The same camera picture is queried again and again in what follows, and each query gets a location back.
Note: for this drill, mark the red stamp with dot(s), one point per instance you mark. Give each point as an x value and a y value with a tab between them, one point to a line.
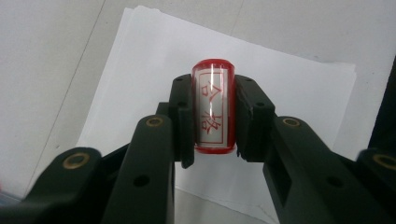
213	105

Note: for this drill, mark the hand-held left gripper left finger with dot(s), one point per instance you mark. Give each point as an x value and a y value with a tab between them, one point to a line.
149	174

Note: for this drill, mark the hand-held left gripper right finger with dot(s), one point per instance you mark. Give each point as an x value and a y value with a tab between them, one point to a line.
305	174

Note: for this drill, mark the white paper sheets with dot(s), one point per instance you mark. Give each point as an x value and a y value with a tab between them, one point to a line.
155	62

